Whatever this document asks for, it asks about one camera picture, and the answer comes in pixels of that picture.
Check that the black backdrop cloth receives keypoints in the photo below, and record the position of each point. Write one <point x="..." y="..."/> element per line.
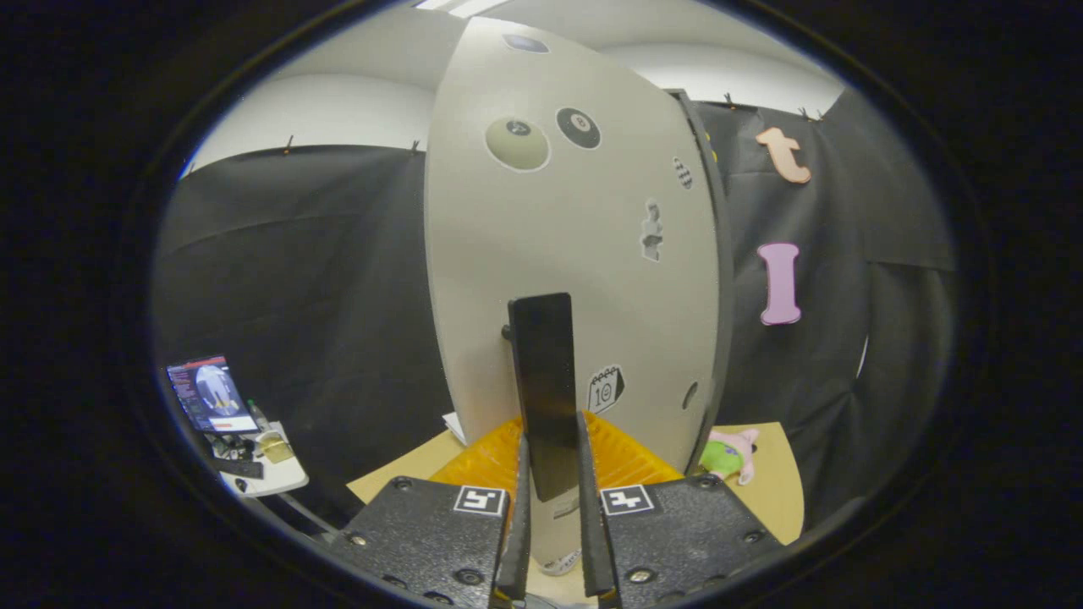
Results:
<point x="321" y="279"/>

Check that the pink and green plush toy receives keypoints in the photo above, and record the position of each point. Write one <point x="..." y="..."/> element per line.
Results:
<point x="728" y="457"/>

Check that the white striped shoe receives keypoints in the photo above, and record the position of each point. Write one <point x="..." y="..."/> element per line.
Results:
<point x="563" y="564"/>

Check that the long ceiling light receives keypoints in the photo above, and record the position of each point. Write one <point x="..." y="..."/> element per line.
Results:
<point x="461" y="5"/>

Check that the black device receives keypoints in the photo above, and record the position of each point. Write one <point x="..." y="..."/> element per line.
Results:
<point x="239" y="468"/>

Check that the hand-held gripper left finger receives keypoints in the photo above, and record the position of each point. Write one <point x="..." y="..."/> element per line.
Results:
<point x="516" y="558"/>

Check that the laptop screen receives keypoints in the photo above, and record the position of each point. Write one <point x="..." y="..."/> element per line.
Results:
<point x="211" y="393"/>

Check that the gold box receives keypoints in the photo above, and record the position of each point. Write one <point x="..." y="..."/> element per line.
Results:
<point x="276" y="448"/>

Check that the dark grey shoe cabinet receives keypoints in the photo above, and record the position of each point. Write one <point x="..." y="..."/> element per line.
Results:
<point x="719" y="254"/>

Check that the beige shoe cabinet door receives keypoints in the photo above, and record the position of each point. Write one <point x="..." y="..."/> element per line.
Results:
<point x="550" y="228"/>

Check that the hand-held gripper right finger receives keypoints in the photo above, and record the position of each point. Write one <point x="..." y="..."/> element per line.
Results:
<point x="592" y="550"/>

